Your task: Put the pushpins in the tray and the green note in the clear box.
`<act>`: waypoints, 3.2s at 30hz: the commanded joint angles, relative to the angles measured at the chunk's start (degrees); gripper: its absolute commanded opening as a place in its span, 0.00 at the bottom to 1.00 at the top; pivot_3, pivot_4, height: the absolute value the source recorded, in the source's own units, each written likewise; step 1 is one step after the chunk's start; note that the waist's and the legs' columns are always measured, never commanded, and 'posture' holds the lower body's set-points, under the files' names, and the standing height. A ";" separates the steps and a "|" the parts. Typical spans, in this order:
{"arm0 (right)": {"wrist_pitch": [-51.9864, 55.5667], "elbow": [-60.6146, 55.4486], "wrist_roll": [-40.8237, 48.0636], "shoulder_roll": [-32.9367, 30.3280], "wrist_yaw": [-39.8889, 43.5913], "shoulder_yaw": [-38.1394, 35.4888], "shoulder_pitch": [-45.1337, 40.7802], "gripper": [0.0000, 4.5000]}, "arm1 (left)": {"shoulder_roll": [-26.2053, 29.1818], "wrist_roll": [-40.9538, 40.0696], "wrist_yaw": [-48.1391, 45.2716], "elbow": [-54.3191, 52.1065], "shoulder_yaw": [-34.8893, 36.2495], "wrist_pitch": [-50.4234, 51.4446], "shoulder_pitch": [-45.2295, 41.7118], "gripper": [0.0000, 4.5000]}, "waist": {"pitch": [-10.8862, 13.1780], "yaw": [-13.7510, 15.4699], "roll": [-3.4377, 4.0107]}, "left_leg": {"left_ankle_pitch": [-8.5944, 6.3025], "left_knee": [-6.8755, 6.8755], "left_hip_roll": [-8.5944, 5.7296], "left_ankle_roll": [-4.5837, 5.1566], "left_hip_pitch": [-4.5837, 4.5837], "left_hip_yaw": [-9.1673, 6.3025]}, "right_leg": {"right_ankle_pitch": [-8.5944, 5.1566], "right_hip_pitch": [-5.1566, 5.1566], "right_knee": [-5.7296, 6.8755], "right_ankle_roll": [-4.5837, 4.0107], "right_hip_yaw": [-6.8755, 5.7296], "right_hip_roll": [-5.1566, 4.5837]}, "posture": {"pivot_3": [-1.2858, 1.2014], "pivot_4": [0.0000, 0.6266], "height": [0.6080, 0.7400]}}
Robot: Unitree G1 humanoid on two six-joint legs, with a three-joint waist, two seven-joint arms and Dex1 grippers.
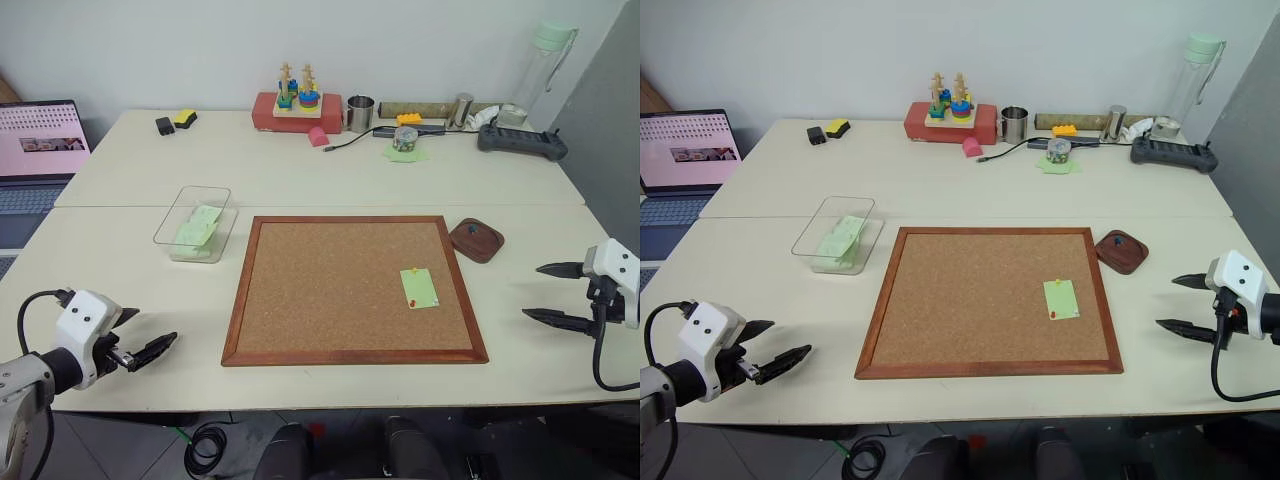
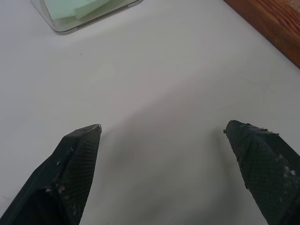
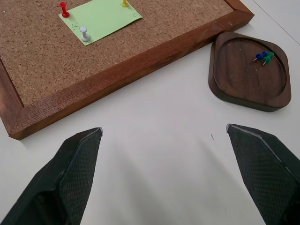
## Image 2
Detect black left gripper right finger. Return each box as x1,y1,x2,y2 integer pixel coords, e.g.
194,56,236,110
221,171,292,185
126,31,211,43
223,120,300,225

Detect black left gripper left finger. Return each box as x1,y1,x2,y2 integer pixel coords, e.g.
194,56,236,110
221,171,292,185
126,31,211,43
0,124,102,225

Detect clear plastic box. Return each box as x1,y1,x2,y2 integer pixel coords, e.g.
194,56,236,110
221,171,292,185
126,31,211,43
30,0,144,35

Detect light green paper notes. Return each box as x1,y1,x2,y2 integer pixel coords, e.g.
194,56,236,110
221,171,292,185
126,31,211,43
43,0,135,26

